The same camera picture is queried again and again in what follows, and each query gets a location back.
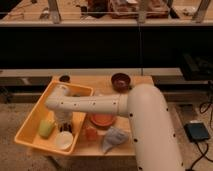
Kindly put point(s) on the orange round toy fruit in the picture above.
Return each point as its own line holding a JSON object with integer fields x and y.
{"x": 91, "y": 134}

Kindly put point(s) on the yellow plastic bin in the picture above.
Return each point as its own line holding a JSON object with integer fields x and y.
{"x": 28, "y": 134}

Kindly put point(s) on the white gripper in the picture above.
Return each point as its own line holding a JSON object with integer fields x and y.
{"x": 62, "y": 117}

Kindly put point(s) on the wooden table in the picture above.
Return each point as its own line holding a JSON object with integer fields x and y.
{"x": 102, "y": 84}

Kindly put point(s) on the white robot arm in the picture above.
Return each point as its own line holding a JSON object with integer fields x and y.
{"x": 153, "y": 134}

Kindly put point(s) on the dark maroon bowl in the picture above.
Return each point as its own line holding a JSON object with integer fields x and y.
{"x": 120, "y": 82}

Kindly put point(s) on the small dark round lid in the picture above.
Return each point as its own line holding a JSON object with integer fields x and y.
{"x": 65, "y": 78}

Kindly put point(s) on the white paper cup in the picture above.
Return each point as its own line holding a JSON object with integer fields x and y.
{"x": 63, "y": 140}

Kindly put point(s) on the green plastic cup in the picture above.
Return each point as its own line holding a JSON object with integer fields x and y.
{"x": 45, "y": 128}

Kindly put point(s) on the grey crumpled cloth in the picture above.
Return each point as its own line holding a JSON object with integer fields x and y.
{"x": 113, "y": 137}

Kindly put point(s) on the black power box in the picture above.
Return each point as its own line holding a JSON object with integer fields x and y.
{"x": 196, "y": 132}

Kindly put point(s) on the orange plastic bowl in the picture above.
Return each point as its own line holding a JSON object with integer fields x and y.
{"x": 102, "y": 120}

